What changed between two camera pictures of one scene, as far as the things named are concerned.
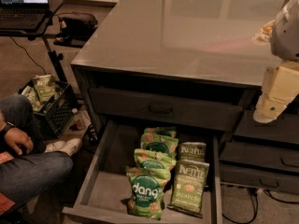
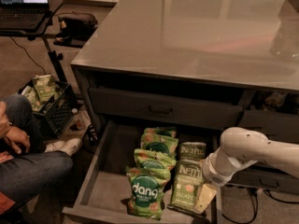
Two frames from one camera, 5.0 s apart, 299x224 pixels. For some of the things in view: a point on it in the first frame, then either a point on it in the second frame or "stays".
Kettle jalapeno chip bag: (189, 186) stays
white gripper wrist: (286, 32) → (212, 174)
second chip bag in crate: (31, 94) stays
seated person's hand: (17, 138) stays
